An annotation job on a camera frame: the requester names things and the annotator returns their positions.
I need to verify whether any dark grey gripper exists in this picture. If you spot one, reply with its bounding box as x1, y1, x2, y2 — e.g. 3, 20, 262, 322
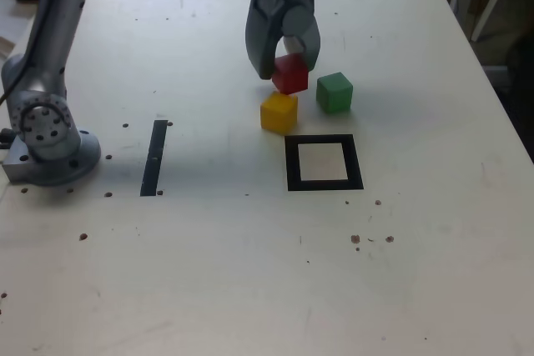
244, 0, 322, 81

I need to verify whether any red cube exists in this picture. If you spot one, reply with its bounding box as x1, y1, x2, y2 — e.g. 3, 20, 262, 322
271, 53, 310, 96

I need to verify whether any green cube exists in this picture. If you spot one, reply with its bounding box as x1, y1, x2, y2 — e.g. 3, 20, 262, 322
315, 71, 354, 114

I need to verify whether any yellow cube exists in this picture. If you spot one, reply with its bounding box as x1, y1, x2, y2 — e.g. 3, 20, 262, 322
259, 92, 299, 135

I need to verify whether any black tape square outline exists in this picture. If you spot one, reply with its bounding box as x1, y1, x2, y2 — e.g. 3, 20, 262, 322
284, 133, 365, 193

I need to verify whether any black tape strip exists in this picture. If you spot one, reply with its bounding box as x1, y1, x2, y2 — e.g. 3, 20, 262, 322
139, 119, 168, 198

